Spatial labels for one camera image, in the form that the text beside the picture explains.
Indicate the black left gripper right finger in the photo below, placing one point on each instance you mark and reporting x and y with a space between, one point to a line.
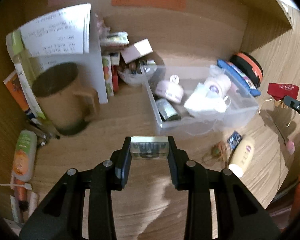
239 214

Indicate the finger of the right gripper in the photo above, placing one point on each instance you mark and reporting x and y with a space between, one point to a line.
292 103

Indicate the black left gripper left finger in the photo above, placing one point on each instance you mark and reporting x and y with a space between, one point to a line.
60 214

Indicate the red cloth pouch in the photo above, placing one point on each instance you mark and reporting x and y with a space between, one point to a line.
279 90

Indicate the cream lotion bottle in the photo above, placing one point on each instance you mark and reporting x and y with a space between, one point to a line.
242 156

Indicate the white pink roll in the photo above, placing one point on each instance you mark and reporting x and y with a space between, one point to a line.
217 82

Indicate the white cloth pouch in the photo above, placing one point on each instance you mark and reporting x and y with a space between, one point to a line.
202 100

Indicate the small silver stamp block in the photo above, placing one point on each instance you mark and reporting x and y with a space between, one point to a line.
149 147

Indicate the dark green glass bottle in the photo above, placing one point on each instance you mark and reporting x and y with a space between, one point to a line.
166 110

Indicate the pink round jar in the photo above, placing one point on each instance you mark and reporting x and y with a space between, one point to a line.
170 89

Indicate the orange sleeve forearm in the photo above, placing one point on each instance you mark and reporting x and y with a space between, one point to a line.
295 210

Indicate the blue pencil pouch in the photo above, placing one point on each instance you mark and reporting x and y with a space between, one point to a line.
239 76

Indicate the green orange tube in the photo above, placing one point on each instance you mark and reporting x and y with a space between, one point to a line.
24 156

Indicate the black orange round case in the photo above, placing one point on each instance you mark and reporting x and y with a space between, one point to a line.
249 66

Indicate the blue small packet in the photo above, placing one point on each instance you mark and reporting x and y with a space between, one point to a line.
234 140

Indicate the clear plastic storage bin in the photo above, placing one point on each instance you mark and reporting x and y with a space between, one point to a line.
242 109

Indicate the brown mug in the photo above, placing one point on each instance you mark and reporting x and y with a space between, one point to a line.
64 101

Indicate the orange book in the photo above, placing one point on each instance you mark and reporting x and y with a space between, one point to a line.
13 85

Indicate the clear bowl of marbles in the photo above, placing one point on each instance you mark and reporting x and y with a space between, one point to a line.
132 73

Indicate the fruit print box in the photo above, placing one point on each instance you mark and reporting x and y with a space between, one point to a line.
107 75

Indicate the small white pink box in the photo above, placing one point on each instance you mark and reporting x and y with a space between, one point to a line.
136 51

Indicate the green white tube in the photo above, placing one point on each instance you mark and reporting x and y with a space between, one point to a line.
25 72

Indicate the white open paper booklet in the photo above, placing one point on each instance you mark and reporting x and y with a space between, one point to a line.
67 35

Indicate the stack of small boxes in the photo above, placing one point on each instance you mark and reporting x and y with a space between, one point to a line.
110 42

